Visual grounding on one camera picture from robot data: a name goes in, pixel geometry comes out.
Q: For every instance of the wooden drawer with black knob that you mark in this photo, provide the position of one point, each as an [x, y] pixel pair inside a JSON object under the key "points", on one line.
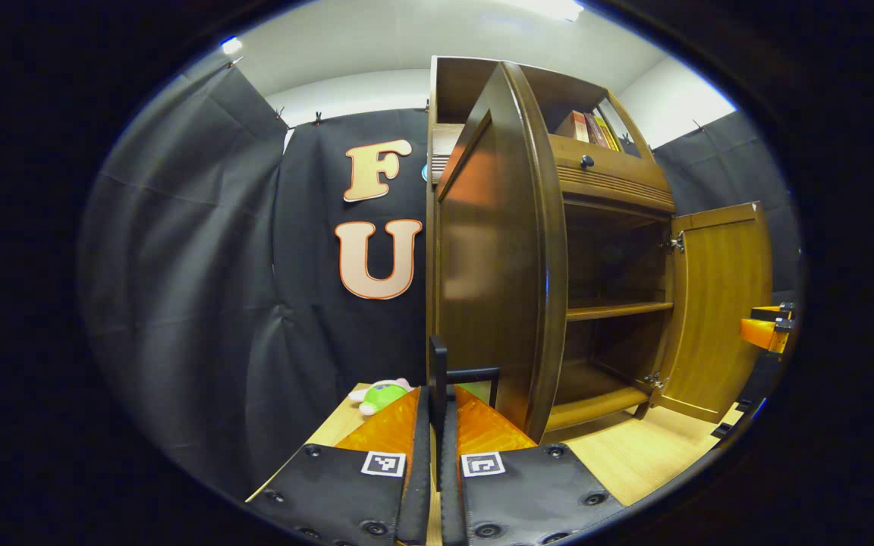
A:
{"points": [[619, 178]]}

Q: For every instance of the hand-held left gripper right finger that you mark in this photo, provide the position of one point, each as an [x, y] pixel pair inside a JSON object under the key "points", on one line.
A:
{"points": [[451, 493]]}

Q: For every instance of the yellow book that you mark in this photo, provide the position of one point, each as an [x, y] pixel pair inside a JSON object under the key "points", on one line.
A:
{"points": [[608, 136]]}

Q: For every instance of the brown book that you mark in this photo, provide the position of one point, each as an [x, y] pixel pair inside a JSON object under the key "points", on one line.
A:
{"points": [[595, 133]]}

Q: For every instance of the green and white plush toy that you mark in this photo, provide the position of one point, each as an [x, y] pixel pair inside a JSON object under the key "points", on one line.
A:
{"points": [[380, 396]]}

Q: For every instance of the ceiling tube light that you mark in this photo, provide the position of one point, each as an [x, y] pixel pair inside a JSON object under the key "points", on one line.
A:
{"points": [[231, 45]]}

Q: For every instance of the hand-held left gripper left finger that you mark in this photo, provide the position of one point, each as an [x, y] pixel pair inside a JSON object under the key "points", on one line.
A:
{"points": [[422, 485]]}

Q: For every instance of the wooden double-door shoe cabinet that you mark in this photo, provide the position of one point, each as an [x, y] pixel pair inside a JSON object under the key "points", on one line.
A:
{"points": [[611, 309]]}

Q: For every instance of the ceiling light panel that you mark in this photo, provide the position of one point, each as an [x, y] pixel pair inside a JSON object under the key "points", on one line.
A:
{"points": [[554, 7]]}

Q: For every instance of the wooden cabinet door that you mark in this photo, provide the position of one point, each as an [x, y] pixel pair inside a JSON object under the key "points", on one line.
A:
{"points": [[498, 265], [718, 303]]}

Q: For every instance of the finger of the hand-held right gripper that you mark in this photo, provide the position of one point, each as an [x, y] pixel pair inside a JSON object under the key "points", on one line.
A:
{"points": [[771, 313], [762, 334]]}

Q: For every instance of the beige and orange book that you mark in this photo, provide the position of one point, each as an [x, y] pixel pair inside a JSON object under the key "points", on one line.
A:
{"points": [[575, 127]]}

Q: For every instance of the black backdrop cloth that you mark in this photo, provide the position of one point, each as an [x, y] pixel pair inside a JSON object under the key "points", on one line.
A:
{"points": [[202, 265]]}

